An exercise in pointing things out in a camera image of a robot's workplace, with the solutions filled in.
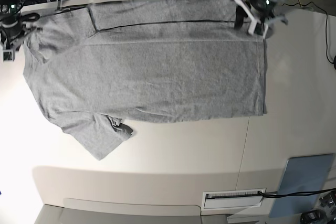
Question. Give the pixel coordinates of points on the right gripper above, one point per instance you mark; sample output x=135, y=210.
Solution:
x=14, y=35

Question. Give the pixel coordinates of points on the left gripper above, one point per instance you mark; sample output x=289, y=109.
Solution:
x=260, y=14

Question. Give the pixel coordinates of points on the grey T-shirt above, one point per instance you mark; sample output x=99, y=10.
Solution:
x=157, y=61

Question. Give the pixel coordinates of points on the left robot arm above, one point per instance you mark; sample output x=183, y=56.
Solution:
x=260, y=13

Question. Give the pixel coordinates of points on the blue-grey panel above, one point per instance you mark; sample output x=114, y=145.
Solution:
x=305, y=173

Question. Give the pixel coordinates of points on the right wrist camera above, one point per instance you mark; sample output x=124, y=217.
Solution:
x=8, y=55

